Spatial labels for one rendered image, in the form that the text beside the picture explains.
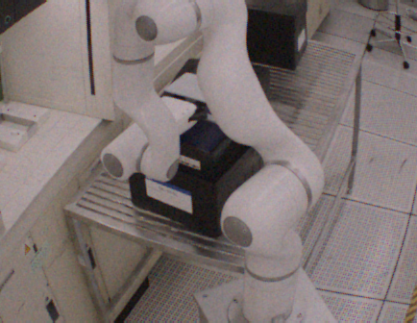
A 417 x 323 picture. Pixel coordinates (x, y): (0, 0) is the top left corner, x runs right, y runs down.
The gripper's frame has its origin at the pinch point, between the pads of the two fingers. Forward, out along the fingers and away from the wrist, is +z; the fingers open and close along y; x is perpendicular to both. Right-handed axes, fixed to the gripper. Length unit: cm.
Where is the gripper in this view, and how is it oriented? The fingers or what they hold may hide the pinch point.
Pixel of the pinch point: (193, 96)
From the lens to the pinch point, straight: 161.6
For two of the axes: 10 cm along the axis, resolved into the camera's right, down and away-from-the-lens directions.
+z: 5.3, -5.2, 6.6
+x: -0.4, -8.0, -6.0
